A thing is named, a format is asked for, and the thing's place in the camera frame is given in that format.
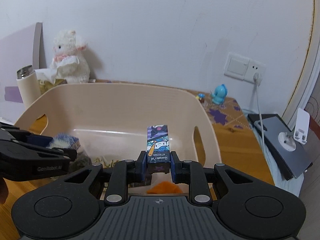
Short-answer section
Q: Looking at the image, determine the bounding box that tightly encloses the white charger cable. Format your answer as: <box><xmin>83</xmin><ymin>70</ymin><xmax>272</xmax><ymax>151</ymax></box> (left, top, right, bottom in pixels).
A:
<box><xmin>241</xmin><ymin>73</ymin><xmax>271</xmax><ymax>165</ymax></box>

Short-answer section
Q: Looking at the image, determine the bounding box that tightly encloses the small mushroom figurine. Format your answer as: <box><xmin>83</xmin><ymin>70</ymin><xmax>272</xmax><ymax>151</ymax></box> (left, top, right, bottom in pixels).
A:
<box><xmin>196</xmin><ymin>93</ymin><xmax>205</xmax><ymax>103</ymax></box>

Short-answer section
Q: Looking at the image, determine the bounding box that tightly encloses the dark grey laptop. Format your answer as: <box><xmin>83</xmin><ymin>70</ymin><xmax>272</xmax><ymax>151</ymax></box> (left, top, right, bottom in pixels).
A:
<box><xmin>248</xmin><ymin>114</ymin><xmax>312</xmax><ymax>180</ymax></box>

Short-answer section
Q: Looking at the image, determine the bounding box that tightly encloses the white plush lamb toy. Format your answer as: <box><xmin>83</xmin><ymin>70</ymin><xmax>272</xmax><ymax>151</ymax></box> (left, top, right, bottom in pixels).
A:
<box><xmin>50</xmin><ymin>30</ymin><xmax>91</xmax><ymax>83</ymax></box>

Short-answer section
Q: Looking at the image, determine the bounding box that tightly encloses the golden tissue box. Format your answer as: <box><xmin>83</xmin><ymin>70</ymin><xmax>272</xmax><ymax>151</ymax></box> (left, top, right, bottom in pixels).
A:
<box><xmin>35</xmin><ymin>68</ymin><xmax>67</xmax><ymax>94</ymax></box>

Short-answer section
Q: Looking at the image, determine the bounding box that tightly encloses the green dried herb bag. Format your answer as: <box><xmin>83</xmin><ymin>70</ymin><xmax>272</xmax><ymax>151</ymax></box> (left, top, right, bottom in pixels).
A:
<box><xmin>68</xmin><ymin>154</ymin><xmax>92</xmax><ymax>173</ymax></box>

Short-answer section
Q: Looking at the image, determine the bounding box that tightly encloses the blue cartoon figurine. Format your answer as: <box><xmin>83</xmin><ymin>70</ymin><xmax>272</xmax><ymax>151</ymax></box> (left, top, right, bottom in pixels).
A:
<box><xmin>210</xmin><ymin>84</ymin><xmax>228</xmax><ymax>105</ymax></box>

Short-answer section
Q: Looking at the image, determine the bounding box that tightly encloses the purple headboard panel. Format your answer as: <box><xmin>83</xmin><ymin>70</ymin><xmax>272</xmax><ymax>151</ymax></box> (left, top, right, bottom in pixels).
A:
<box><xmin>0</xmin><ymin>22</ymin><xmax>42</xmax><ymax>123</ymax></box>

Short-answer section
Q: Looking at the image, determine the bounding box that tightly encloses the blue white porcelain-pattern box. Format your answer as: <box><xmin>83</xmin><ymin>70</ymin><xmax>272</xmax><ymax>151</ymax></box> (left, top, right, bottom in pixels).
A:
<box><xmin>47</xmin><ymin>133</ymin><xmax>81</xmax><ymax>151</ymax></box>

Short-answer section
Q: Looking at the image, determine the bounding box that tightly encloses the white phone stand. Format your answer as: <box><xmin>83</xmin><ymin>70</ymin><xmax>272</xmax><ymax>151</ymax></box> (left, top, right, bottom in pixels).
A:
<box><xmin>278</xmin><ymin>108</ymin><xmax>310</xmax><ymax>152</ymax></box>

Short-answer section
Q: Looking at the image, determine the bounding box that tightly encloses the white wall switch socket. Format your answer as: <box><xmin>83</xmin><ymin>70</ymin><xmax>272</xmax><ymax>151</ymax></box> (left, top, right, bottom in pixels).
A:
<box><xmin>224</xmin><ymin>53</ymin><xmax>266</xmax><ymax>86</ymax></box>

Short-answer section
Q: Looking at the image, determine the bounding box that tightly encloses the beige plastic storage bin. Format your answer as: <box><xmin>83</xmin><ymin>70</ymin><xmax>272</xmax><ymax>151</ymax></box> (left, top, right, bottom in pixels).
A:
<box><xmin>16</xmin><ymin>83</ymin><xmax>221</xmax><ymax>167</ymax></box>

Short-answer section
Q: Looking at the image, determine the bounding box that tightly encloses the orange plush toy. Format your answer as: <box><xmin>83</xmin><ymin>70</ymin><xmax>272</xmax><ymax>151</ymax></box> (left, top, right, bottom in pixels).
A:
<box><xmin>147</xmin><ymin>181</ymin><xmax>183</xmax><ymax>194</ymax></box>

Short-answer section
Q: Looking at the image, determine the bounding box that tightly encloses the white thermos bottle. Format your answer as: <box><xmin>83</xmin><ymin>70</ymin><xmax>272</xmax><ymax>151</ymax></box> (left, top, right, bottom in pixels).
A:
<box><xmin>17</xmin><ymin>65</ymin><xmax>41</xmax><ymax>109</ymax></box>

